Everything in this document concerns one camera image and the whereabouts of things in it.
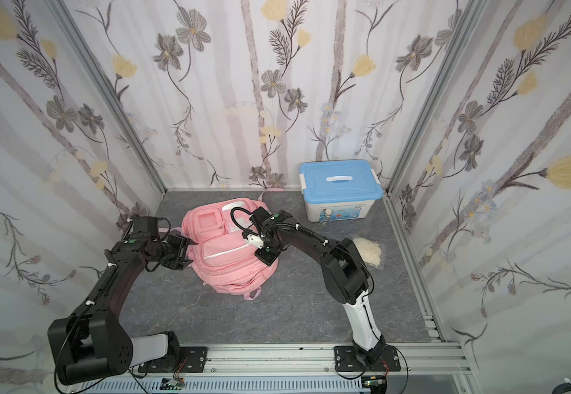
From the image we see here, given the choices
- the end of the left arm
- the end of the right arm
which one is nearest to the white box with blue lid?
the end of the right arm

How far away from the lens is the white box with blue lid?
3.25 ft

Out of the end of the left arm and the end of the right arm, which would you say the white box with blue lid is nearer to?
the end of the right arm

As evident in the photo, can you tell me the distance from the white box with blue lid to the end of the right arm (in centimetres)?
25

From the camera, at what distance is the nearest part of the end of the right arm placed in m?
0.65
